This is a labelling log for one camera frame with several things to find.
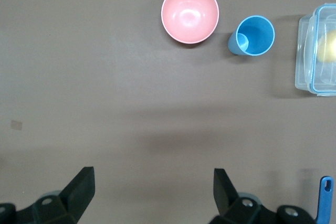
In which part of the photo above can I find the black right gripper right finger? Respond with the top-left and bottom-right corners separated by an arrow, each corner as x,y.
212,167 -> 319,224

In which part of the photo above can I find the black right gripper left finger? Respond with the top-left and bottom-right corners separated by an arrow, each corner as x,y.
0,166 -> 96,224

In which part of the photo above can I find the pink plastic bowl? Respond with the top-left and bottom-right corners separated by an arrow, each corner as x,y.
161,0 -> 220,45

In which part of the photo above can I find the brown tape patch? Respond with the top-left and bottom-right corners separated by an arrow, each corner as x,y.
10,120 -> 24,132

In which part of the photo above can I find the blue plastic cup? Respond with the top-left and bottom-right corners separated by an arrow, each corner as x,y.
227,15 -> 276,57

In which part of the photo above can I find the clear container with blue seal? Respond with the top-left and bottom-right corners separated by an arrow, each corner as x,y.
294,3 -> 336,97

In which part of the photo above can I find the yellow food item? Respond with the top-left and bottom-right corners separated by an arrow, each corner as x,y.
316,30 -> 336,63

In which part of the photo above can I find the blue utensil handle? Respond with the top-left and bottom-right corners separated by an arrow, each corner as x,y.
316,176 -> 335,224

